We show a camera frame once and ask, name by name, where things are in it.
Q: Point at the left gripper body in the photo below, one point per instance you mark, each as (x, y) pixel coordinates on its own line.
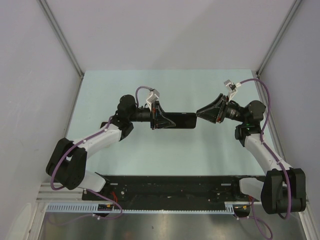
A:
(153, 116)

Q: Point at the white slotted cable duct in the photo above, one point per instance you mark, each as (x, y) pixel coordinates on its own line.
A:
(104, 208)

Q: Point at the phone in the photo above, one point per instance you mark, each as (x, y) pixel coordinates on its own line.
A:
(103, 123)
(184, 120)

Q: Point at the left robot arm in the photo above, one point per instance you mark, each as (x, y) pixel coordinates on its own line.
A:
(67, 164)

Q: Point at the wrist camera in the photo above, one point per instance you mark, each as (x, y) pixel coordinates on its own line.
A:
(153, 96)
(232, 88)

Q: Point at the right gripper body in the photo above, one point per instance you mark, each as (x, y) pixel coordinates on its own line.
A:
(220, 117)

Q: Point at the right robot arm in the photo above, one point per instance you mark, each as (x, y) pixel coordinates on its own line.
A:
(283, 190)

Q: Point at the phone in pink case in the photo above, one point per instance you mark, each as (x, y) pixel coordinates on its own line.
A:
(103, 123)

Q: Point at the aluminium corner post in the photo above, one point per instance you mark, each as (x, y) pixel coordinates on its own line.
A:
(48, 13)
(293, 10)

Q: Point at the right side aluminium rail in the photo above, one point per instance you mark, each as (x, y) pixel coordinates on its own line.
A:
(268, 112)

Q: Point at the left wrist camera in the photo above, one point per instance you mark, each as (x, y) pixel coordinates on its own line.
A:
(153, 96)

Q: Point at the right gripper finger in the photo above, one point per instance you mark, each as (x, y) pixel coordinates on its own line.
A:
(210, 116)
(213, 107)

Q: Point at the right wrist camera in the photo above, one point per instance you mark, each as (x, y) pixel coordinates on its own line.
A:
(232, 88)

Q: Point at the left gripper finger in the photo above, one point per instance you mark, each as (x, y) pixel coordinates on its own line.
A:
(158, 109)
(165, 120)

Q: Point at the right aluminium corner post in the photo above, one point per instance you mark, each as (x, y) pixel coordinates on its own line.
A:
(293, 10)

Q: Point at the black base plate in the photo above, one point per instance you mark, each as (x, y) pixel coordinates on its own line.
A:
(188, 182)

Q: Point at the left aluminium corner post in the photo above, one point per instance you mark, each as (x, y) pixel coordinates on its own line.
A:
(48, 13)

